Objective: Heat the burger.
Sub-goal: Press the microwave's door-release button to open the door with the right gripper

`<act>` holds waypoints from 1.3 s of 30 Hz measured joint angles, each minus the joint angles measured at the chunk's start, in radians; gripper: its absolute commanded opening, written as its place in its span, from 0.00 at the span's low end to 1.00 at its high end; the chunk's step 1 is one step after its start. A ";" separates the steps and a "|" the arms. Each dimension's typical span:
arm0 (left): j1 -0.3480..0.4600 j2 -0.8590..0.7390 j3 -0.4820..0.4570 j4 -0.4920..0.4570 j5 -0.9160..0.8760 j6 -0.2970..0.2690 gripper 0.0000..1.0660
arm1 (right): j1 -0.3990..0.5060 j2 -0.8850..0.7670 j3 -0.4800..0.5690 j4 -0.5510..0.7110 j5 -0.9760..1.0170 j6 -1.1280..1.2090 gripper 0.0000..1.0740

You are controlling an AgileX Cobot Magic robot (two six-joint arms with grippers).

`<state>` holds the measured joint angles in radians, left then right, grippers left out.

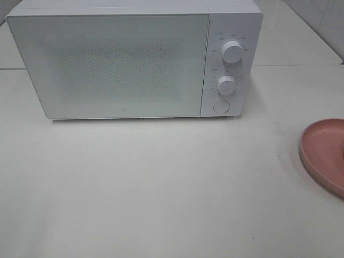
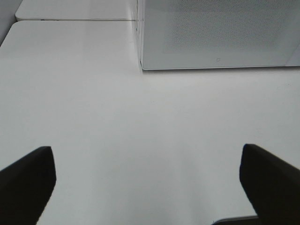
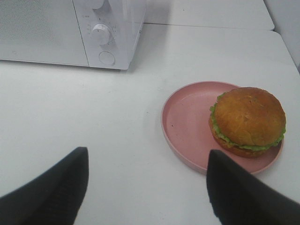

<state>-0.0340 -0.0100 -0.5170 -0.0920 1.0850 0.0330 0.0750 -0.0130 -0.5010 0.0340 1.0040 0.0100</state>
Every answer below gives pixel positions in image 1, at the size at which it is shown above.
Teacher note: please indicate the round white door button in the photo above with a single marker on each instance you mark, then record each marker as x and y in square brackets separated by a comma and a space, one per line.
[221, 107]

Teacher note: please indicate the white microwave door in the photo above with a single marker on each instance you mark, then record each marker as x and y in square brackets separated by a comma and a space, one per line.
[95, 67]

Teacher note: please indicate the pink round plate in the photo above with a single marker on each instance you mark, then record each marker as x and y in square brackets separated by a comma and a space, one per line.
[321, 153]

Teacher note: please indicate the lower white timer knob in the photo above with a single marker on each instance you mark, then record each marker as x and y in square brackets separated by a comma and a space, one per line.
[226, 85]

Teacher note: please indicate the upper white power knob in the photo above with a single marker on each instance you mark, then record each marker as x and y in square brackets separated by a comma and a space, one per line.
[232, 51]

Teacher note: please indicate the white microwave oven body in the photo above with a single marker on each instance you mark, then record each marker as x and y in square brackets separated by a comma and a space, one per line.
[240, 20]

